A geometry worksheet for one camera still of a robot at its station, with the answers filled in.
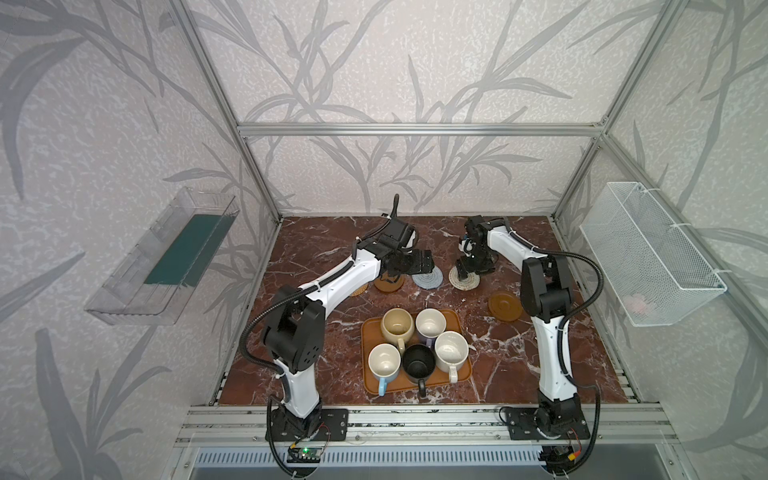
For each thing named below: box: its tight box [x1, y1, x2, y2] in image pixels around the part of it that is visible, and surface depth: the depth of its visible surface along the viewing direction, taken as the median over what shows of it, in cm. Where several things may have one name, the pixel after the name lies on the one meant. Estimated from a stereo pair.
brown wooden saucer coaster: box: [374, 274, 405, 292], surface depth 101 cm
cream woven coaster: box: [448, 266, 481, 291], surface depth 103 cm
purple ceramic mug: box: [415, 308, 447, 349], surface depth 86 cm
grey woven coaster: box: [412, 266, 443, 290], surface depth 104 cm
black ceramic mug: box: [402, 344, 436, 398], surface depth 79 cm
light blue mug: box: [367, 342, 402, 397], surface depth 78 cm
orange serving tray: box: [361, 310, 472, 395], surface depth 82 cm
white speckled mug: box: [434, 331, 469, 384], surface depth 79 cm
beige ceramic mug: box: [380, 307, 415, 354], surface depth 84 cm
